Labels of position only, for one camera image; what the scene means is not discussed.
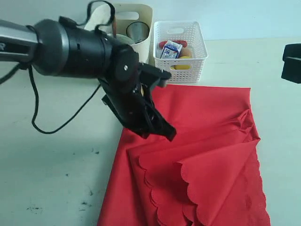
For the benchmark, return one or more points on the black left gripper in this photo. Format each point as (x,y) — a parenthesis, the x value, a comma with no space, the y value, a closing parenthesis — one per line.
(122,78)

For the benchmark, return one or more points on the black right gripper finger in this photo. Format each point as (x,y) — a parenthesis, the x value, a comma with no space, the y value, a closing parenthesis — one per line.
(292,63)

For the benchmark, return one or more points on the yellow lemon piece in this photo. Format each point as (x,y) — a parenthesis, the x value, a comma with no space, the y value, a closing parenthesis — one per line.
(181,67)

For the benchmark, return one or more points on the blue white milk carton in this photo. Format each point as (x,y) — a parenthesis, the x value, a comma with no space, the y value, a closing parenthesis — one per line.
(171,50)

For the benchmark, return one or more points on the red sausage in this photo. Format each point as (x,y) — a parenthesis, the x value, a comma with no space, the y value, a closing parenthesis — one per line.
(182,42)

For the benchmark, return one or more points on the brown egg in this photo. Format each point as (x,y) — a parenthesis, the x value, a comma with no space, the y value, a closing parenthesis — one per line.
(185,52)

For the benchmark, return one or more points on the white ceramic bowl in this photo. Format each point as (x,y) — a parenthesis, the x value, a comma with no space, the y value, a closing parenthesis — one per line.
(120,40)

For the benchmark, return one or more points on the stainless steel cup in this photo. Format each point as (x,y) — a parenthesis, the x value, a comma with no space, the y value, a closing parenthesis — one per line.
(138,31)

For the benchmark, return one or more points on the dark wooden spoon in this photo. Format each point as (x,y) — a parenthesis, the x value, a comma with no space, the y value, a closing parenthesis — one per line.
(114,28)

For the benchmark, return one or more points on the red table cloth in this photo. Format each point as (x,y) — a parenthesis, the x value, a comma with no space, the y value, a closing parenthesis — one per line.
(207,176)

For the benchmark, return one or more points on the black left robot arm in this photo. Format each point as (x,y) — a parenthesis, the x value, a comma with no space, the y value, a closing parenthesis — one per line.
(62,49)

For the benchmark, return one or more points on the white perforated plastic basket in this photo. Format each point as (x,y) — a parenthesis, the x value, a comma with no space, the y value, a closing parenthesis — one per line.
(189,31)

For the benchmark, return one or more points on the cream plastic bin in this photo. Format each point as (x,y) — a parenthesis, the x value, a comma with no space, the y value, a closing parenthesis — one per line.
(125,14)

